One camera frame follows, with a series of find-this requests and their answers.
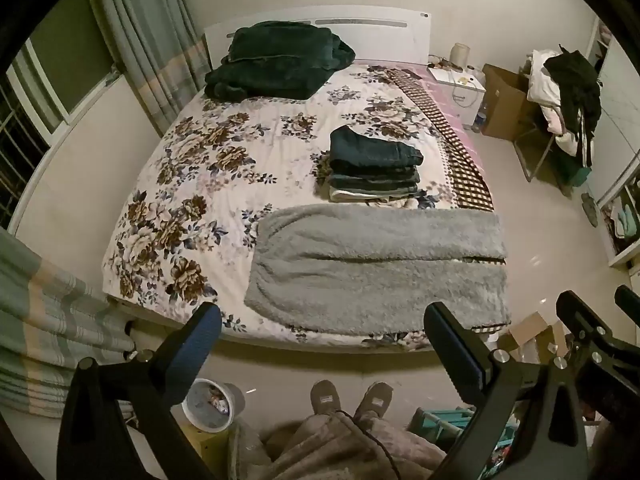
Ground dark green folded blanket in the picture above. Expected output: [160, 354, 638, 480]
[204, 21, 357, 102]

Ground light folded pants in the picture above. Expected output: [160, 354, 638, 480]
[327, 187, 416, 207]

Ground white nightstand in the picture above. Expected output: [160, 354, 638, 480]
[429, 65, 487, 128]

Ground dark folded pants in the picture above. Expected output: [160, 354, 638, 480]
[329, 160, 421, 183]

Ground grey fluffy pants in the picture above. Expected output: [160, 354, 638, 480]
[244, 203, 511, 335]

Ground folding chair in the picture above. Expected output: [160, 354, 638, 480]
[515, 122, 592, 188]

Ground brown checked blanket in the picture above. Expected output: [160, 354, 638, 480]
[387, 67, 508, 333]

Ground person's fluffy brown robe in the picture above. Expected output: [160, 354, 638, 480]
[227, 410, 449, 480]

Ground window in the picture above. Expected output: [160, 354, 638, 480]
[0, 37, 122, 231]

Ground grey slipper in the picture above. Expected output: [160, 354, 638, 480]
[353, 382, 394, 422]
[310, 380, 344, 415]

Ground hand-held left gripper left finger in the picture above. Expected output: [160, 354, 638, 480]
[56, 301, 223, 480]

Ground floral bed sheet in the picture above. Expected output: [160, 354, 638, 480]
[102, 57, 511, 350]

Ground green striped curtain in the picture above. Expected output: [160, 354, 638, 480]
[0, 227, 137, 420]
[82, 0, 211, 137]

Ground grey trash bin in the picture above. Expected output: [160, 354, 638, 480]
[181, 379, 246, 434]

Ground teal plastic basket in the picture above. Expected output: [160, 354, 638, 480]
[407, 406, 521, 480]

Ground white bed headboard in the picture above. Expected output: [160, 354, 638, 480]
[204, 6, 432, 72]

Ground person's right forearm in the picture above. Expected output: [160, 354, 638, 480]
[590, 420, 640, 480]

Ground dark round floor object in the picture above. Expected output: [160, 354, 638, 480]
[582, 192, 600, 229]

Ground pink bed sheet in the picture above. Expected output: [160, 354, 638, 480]
[357, 60, 493, 196]

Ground white wardrobe shelf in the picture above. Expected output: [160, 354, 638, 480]
[582, 17, 640, 267]

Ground grey-blue folded jeans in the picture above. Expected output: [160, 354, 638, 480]
[328, 174, 420, 196]

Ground yellow box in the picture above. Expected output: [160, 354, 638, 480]
[186, 422, 237, 480]

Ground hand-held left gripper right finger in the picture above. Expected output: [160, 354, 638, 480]
[423, 301, 589, 480]

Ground black jacket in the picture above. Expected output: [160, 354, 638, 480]
[544, 46, 602, 168]

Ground black cable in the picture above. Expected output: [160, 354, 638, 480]
[334, 409, 403, 480]

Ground small cardboard box on floor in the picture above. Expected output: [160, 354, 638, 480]
[507, 311, 569, 364]

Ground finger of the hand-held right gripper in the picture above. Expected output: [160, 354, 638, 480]
[614, 285, 640, 318]
[556, 290, 640, 362]

